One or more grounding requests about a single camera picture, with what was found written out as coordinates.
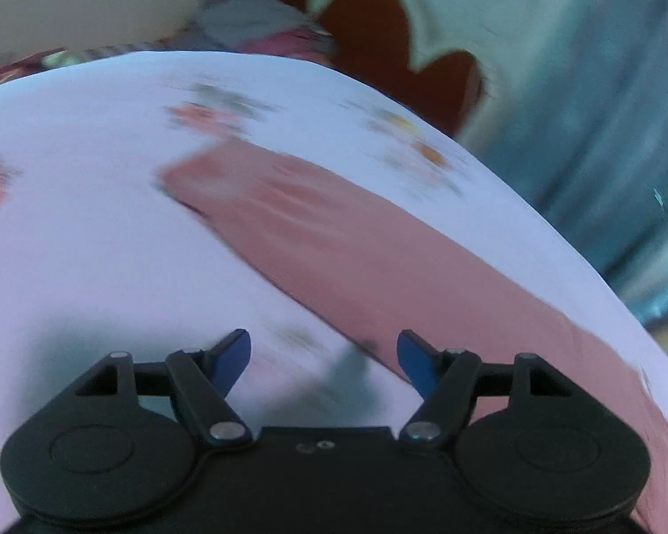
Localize pile of clothes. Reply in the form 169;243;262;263
161;0;340;62

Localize red patterned cloth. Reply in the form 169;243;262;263
0;47;70;91

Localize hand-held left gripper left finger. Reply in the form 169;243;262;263
75;329;254;450

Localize floral bedsheet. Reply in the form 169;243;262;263
0;50;668;534

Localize cream and red-brown headboard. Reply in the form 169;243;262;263
278;0;591;140

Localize grey-blue curtain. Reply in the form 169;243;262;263
462;0;668;295

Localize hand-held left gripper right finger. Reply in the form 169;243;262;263
396;329;569;450

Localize pink knit cloth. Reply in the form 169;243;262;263
156;142;668;457

